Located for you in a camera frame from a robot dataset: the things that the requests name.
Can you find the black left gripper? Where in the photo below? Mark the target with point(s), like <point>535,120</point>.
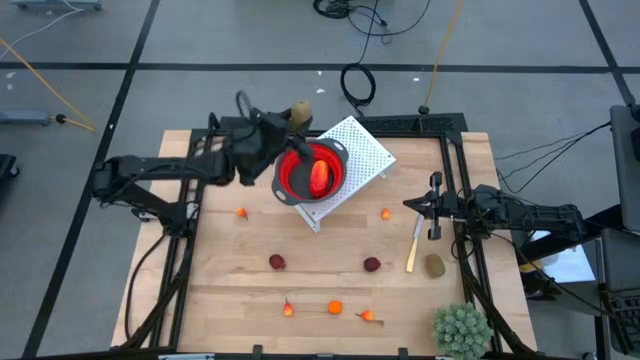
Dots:
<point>260,145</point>

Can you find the black desk bar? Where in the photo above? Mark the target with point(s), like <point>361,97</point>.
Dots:
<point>600,222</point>

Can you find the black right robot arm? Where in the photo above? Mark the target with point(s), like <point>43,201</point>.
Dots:
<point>530,215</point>

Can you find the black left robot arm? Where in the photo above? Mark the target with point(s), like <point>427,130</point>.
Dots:
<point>165,167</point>

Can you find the brown green kiwi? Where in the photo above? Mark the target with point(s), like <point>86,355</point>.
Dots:
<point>434,265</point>
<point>301,111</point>

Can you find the red grey collapsible colander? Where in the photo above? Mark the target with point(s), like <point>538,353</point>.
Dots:
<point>286,175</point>

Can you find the dark red plum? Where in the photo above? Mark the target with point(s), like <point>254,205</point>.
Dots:
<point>372,264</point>
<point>277,261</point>

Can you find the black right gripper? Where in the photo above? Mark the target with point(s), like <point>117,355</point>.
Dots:
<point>436,207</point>

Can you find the large red orange fruit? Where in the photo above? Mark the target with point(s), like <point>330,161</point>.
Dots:
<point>320,179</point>

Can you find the black round foot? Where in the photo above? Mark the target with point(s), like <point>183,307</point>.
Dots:
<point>424,109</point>

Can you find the grey metal base bar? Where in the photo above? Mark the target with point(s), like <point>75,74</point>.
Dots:
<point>25,119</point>
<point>55,6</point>

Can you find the white panel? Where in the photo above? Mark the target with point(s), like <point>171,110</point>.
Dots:
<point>565,262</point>

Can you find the black floor object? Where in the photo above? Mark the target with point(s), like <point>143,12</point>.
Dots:
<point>6,167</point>

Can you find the black floor base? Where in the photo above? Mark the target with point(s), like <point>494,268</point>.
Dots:
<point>540,289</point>

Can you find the small orange yellow mango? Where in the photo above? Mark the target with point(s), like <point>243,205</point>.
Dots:
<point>385,214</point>
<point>242,212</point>

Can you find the small orange pear with stem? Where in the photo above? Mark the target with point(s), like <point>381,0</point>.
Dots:
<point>288,310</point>
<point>368,315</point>

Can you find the black keyboard crate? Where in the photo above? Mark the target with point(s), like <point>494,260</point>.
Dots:
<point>625,320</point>

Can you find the pale green artificial plant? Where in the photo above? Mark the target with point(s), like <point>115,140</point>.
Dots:
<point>462,332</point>

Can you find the small orange tangerine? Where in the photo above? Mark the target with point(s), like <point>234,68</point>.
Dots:
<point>335,307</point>

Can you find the yellow object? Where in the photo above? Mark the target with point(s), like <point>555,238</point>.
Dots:
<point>529,268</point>

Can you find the grey cabinet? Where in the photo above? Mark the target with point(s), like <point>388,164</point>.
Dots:
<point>627,175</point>

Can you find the silver metal bar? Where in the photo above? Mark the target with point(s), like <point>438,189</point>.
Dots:
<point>187,357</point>

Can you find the white perforated metal stand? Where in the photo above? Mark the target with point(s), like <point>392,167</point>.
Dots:
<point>365,150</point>

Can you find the black table clamp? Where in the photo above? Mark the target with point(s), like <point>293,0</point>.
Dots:
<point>403,352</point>
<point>257,350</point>

